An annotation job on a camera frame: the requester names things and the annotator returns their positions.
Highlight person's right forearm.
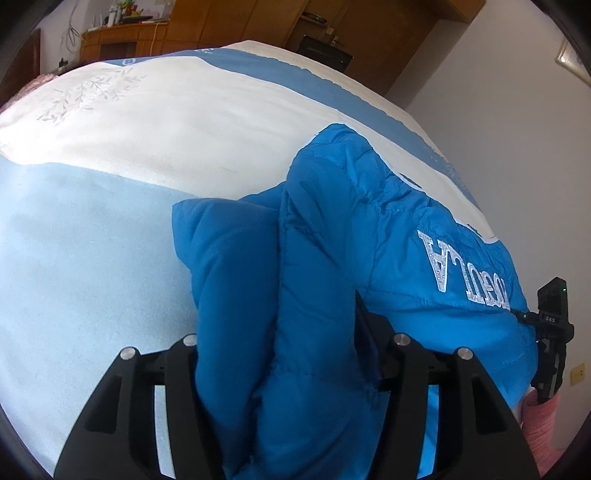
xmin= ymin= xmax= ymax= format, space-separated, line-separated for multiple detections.
xmin=519 ymin=388 xmax=561 ymax=476

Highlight wooden wardrobe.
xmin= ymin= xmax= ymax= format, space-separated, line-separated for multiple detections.
xmin=166 ymin=0 xmax=485 ymax=95

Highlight wooden dresser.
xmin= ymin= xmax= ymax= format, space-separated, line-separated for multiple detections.
xmin=79 ymin=21 xmax=171 ymax=63

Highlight black wall cable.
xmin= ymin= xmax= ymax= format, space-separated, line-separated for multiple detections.
xmin=62 ymin=9 xmax=85 ymax=52

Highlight blue white printed blanket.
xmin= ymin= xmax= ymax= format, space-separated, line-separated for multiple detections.
xmin=0 ymin=41 xmax=502 ymax=476

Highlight blue puffer jacket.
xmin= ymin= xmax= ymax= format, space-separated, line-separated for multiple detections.
xmin=171 ymin=122 xmax=541 ymax=480

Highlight pink floral quilt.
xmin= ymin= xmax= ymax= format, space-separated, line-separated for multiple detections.
xmin=14 ymin=60 xmax=79 ymax=99

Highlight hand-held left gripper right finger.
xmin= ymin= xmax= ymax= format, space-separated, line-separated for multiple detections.
xmin=353 ymin=291 xmax=541 ymax=480

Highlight dark wooden headboard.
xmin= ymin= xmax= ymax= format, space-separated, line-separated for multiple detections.
xmin=9 ymin=28 xmax=42 ymax=100

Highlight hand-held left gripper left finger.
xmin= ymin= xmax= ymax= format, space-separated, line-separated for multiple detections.
xmin=54 ymin=335 xmax=222 ymax=480

